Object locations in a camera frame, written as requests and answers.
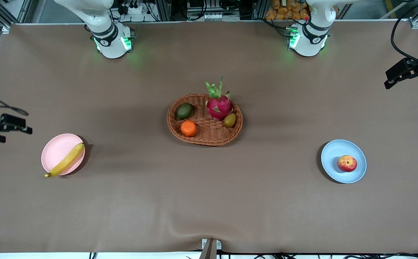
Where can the yellow banana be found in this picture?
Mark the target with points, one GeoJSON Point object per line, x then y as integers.
{"type": "Point", "coordinates": [66, 162]}

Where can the red yellow apple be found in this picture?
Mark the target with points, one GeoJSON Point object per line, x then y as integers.
{"type": "Point", "coordinates": [347, 163]}

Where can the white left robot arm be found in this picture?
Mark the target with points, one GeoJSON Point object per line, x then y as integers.
{"type": "Point", "coordinates": [309, 43]}

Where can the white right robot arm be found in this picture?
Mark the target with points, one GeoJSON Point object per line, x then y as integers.
{"type": "Point", "coordinates": [111, 46]}

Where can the pink plate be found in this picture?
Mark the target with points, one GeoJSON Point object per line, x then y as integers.
{"type": "Point", "coordinates": [55, 151]}

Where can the light blue plate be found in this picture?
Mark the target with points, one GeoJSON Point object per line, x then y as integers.
{"type": "Point", "coordinates": [333, 154]}

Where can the bag of orange fruits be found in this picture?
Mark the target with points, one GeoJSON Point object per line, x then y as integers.
{"type": "Point", "coordinates": [284, 10]}

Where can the brown table cloth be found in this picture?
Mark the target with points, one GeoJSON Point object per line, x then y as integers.
{"type": "Point", "coordinates": [158, 201]}

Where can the white power strip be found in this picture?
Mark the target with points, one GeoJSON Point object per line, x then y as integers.
{"type": "Point", "coordinates": [135, 10]}

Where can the dark green avocado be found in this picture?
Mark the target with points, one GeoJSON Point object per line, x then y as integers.
{"type": "Point", "coordinates": [184, 110]}

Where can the orange fruit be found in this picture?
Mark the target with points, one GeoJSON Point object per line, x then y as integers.
{"type": "Point", "coordinates": [189, 128]}

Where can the green-yellow mango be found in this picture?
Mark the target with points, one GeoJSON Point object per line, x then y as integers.
{"type": "Point", "coordinates": [230, 120]}

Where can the pink dragon fruit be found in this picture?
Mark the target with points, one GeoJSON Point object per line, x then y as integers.
{"type": "Point", "coordinates": [219, 106]}

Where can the brown wicker basket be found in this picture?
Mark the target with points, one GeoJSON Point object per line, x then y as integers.
{"type": "Point", "coordinates": [208, 133]}

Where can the white terminal block strip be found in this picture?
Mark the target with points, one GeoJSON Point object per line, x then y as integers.
{"type": "Point", "coordinates": [212, 16]}

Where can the metal bracket at table edge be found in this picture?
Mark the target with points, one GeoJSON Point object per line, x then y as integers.
{"type": "Point", "coordinates": [210, 248]}

